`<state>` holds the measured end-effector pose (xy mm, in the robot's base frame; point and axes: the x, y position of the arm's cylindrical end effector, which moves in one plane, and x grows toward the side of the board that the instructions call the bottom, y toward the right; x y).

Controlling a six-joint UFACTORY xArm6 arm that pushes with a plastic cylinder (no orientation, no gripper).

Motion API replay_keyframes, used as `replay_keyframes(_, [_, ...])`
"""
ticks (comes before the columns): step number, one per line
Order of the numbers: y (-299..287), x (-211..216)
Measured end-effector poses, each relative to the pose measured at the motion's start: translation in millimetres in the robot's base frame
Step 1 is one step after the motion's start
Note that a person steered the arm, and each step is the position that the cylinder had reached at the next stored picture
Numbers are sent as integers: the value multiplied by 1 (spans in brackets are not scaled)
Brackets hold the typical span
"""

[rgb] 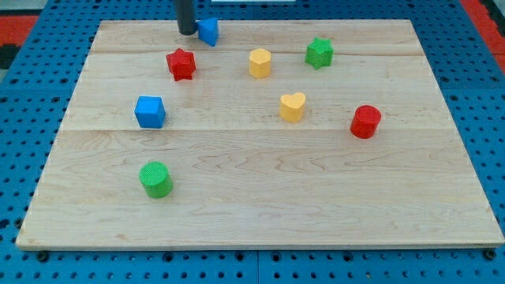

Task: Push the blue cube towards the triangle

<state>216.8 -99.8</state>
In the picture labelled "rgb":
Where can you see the blue cube block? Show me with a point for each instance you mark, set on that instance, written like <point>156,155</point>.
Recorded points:
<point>150,112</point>

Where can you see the blue triangle block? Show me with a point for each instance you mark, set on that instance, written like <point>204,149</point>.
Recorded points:
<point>208,31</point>

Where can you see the yellow heart block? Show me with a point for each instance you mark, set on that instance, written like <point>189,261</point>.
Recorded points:
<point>292,106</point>

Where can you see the light wooden board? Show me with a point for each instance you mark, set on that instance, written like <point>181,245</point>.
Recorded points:
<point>243,177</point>

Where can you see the yellow hexagon block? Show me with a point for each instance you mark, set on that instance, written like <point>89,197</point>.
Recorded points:
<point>260,63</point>

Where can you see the green cylinder block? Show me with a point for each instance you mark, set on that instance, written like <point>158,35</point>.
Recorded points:
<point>156,180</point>

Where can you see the red star block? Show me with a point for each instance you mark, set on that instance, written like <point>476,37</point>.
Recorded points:
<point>181,64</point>

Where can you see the green star block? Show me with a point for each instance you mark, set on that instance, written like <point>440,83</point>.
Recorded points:
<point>319,53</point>

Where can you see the red cylinder block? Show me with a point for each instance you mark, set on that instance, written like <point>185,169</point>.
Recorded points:
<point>365,121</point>

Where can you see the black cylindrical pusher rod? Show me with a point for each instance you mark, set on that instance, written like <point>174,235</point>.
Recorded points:
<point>185,16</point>

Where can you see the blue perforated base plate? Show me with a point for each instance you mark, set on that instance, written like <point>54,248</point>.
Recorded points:
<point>39,84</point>

